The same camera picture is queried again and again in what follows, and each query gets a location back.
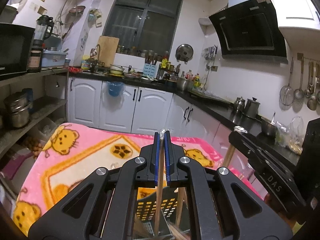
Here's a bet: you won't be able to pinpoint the dark framed window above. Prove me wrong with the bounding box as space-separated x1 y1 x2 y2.
102 0 186 55

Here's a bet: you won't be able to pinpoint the clear plastic bags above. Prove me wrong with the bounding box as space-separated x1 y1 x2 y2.
275 116 305 155

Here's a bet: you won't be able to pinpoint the hanging small kitchen tools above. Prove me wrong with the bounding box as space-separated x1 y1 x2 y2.
201 45 219 60

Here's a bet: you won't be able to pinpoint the steel faucet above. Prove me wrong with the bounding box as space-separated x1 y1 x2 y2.
90 44 101 63

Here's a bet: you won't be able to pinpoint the steel pot lid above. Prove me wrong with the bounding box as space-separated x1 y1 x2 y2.
175 44 195 62

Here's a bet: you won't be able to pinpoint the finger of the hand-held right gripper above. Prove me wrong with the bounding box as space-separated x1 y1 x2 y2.
240 132 288 173
229 130 266 178

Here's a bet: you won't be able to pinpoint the dark green plastic utensil basket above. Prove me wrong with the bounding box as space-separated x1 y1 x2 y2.
135 189 190 240

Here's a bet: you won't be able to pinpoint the pile of round brown produce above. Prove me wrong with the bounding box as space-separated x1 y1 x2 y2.
22 135 45 159

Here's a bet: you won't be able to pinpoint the blue plastic bag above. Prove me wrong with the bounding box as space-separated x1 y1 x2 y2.
107 81 124 97

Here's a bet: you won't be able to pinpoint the small steel kettle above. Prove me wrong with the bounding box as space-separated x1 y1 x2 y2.
234 96 245 112

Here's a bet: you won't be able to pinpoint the white kitchen cabinets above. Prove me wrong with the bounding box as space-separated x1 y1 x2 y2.
67 76 265 180

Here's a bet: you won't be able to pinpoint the white wall cabinet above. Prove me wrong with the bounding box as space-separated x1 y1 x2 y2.
267 0 320 30

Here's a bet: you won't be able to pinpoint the wooden cutting board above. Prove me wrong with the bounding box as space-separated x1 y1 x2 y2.
96 35 120 68

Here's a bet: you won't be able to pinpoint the black microwave oven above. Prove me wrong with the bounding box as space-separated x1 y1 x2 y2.
0 23 36 77

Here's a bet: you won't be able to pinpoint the blue plastic basin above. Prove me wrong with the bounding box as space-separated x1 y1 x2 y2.
41 48 69 68

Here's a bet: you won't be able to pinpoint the steel saucepan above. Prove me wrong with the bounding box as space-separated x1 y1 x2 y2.
261 112 278 135

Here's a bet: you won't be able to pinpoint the stack of steel pots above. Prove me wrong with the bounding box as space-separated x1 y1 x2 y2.
4 92 34 128

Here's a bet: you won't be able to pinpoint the hanging green white packets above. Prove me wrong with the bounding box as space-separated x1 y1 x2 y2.
89 8 103 28

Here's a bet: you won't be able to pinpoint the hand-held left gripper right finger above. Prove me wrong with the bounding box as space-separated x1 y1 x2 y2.
164 129 293 240

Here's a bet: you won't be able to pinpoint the black blender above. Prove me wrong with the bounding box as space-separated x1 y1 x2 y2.
28 15 55 73

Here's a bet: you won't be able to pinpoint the black range hood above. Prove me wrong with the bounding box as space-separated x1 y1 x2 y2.
208 0 288 63

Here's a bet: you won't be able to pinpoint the wooden chopstick pair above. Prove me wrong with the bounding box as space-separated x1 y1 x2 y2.
153 127 173 237
222 126 248 168
169 221 192 240
175 191 188 227

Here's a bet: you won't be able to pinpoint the blue knife block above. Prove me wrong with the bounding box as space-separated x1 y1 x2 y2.
143 55 158 80

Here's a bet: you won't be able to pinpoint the black kitchen countertop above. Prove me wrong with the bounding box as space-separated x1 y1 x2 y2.
69 67 303 165

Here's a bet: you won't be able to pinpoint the pink printed blanket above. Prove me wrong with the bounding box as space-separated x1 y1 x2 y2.
12 122 265 240

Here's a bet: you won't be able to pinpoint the cluster of condiment bottles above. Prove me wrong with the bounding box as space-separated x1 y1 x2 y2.
180 69 201 88

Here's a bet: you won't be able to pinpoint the metal kitchen shelf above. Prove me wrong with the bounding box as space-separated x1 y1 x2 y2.
0 67 69 155

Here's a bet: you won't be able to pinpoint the row of windowsill jars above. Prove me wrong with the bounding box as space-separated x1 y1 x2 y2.
116 45 173 60

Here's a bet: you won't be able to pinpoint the steel cooking pot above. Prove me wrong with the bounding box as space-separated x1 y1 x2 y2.
177 77 194 92

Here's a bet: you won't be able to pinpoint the row of hanging kitchen utensils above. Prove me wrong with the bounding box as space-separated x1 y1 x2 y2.
279 54 320 112

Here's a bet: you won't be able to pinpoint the small cooking pot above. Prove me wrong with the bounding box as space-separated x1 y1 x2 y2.
109 64 125 76

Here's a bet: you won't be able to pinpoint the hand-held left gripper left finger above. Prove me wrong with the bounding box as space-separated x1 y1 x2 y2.
27 131 161 240

